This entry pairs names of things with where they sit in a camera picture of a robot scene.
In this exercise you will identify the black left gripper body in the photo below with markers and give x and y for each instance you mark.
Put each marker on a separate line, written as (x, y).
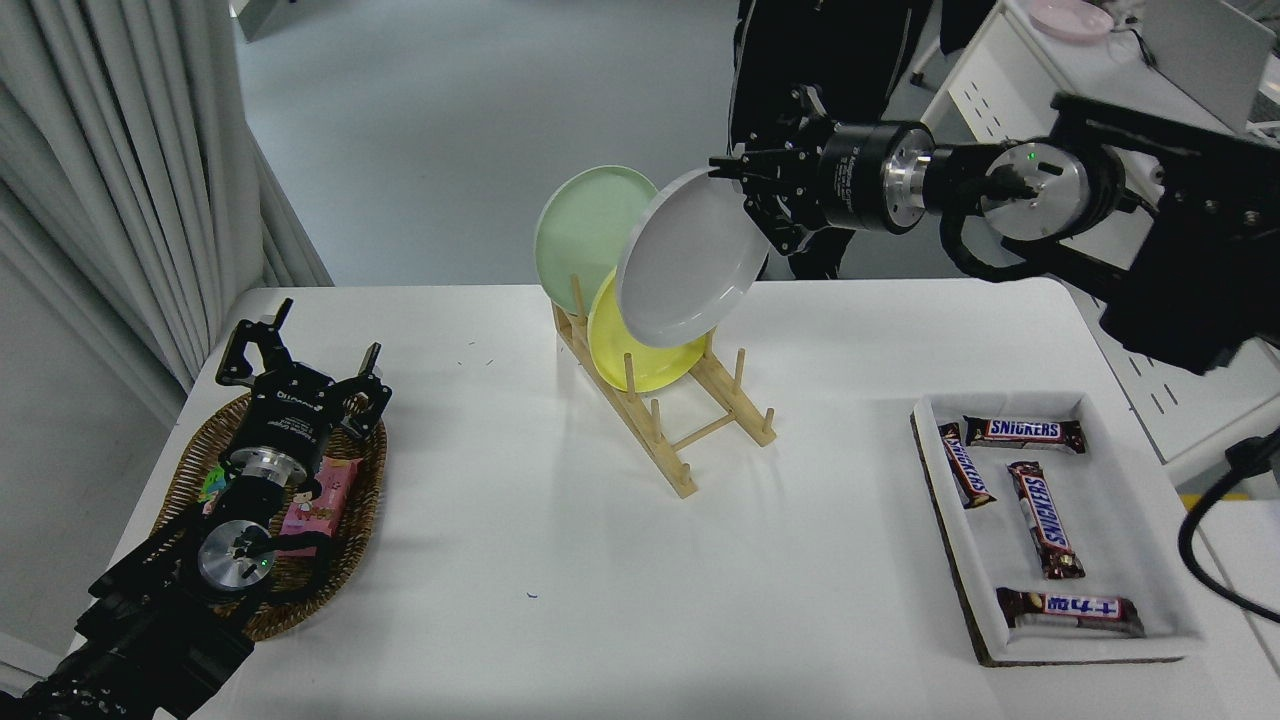
(290, 410)

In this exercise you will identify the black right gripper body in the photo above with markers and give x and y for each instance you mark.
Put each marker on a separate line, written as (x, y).
(855, 178)

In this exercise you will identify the grey plate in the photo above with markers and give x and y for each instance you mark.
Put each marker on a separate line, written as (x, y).
(680, 260)

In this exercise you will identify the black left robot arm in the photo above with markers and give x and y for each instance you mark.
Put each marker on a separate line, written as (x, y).
(150, 630)

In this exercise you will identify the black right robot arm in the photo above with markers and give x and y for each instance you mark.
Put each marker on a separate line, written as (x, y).
(1200, 260)

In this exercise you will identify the yellow plate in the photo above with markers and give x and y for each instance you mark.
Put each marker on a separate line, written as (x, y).
(650, 365)

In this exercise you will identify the pale green plate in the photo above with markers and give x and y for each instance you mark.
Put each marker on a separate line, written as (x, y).
(580, 230)

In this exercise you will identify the pink plate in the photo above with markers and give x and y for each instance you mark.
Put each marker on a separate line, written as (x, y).
(1070, 18)

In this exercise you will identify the wooden plate rack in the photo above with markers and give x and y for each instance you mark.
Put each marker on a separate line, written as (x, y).
(685, 485)

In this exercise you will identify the pink snack packet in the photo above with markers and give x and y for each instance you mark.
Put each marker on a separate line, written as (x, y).
(320, 510)

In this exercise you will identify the green snack packet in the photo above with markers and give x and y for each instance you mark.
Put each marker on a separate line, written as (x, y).
(212, 487)

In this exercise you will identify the person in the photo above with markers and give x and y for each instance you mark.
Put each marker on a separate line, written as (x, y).
(850, 60)

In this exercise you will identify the brown wicker basket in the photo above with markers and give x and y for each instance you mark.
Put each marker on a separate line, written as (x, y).
(355, 530)

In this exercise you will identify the white perforated desk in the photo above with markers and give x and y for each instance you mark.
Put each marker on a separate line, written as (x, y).
(990, 100)

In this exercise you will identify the grey curtain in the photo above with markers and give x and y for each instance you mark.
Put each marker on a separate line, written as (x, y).
(100, 150)

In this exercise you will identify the brown Snickers bar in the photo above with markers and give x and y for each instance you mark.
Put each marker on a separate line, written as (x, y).
(1070, 610)
(1025, 432)
(968, 470)
(1045, 520)

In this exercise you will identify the grey laptop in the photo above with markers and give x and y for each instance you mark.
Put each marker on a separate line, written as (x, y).
(1200, 50)

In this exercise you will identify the white cardboard tray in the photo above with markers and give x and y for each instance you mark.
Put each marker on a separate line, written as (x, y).
(1120, 540)

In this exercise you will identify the small white table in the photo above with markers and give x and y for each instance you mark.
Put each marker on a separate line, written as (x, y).
(1245, 560)

